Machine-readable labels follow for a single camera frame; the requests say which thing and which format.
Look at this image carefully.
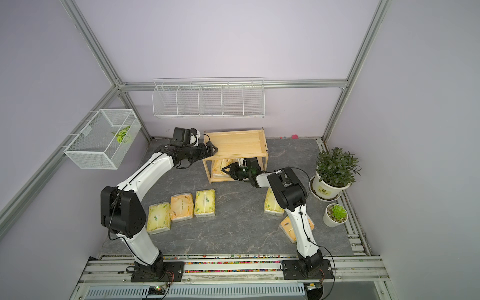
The white wire wall rack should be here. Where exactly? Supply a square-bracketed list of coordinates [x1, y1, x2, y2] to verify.
[152, 77, 266, 119]

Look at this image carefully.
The green toy in basket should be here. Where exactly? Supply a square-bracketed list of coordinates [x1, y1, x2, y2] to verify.
[112, 126, 133, 145]

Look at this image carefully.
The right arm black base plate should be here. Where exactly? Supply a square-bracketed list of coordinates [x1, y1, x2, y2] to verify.
[280, 259, 334, 281]

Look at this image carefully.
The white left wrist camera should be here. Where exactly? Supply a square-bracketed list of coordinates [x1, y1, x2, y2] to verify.
[189, 128, 200, 146]

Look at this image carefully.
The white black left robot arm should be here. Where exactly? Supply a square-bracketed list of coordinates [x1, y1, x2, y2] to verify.
[100, 127, 218, 275]

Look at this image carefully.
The orange tissue pack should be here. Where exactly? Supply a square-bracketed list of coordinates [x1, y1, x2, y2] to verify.
[279, 217, 297, 244]
[170, 193, 194, 223]
[212, 159, 238, 179]

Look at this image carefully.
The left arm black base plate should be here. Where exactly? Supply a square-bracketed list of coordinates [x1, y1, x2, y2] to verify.
[128, 261, 185, 283]

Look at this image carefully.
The green tissue pack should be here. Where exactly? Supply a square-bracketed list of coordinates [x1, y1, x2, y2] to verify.
[264, 187, 285, 216]
[146, 202, 171, 235]
[194, 189, 216, 218]

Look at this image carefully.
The aluminium front rail frame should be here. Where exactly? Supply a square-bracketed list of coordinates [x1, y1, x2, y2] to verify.
[72, 254, 398, 300]

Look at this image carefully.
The large potted green plant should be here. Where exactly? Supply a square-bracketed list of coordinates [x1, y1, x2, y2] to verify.
[310, 147, 361, 202]

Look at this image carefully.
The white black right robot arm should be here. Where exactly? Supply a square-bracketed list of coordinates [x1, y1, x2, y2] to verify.
[222, 158, 324, 271]

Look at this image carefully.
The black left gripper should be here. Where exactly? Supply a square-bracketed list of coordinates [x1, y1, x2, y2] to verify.
[184, 142, 219, 163]

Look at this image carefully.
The aluminium frame corner post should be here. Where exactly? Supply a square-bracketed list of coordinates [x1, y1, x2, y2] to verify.
[60, 0, 153, 144]

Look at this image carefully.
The white mesh side basket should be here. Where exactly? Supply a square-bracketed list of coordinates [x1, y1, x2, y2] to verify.
[64, 109, 142, 170]

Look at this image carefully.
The light wooden two-tier shelf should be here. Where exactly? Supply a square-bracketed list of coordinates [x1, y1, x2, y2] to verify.
[202, 128, 269, 183]

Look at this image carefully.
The small potted green plant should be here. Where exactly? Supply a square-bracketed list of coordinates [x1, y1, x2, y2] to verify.
[323, 204, 348, 228]

